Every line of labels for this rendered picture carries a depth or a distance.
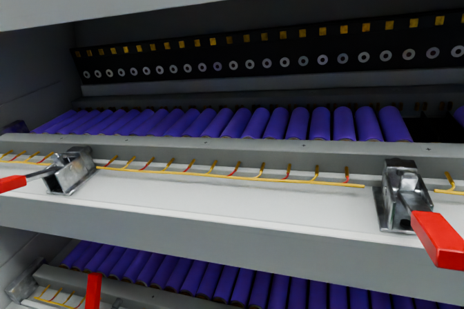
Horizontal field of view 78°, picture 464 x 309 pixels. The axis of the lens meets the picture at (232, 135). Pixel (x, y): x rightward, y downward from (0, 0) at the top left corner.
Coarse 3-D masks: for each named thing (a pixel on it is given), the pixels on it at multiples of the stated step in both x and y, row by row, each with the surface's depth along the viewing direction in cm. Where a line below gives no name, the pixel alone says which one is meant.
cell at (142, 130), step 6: (156, 114) 33; (162, 114) 34; (150, 120) 32; (156, 120) 32; (138, 126) 31; (144, 126) 31; (150, 126) 31; (132, 132) 30; (138, 132) 30; (144, 132) 30
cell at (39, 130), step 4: (68, 112) 38; (72, 112) 39; (76, 112) 39; (60, 116) 37; (64, 116) 38; (68, 116) 38; (52, 120) 36; (56, 120) 37; (60, 120) 37; (44, 124) 35; (48, 124) 36; (52, 124) 36; (36, 128) 35; (40, 128) 35; (44, 128) 35; (32, 132) 34; (36, 132) 34; (40, 132) 34
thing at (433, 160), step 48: (0, 144) 32; (48, 144) 30; (96, 144) 27; (144, 144) 26; (192, 144) 25; (240, 144) 23; (288, 144) 22; (336, 144) 21; (384, 144) 21; (432, 144) 20
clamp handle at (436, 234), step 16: (400, 176) 16; (416, 176) 16; (400, 192) 16; (416, 192) 16; (416, 208) 14; (416, 224) 13; (432, 224) 12; (448, 224) 12; (432, 240) 11; (448, 240) 11; (432, 256) 11; (448, 256) 10
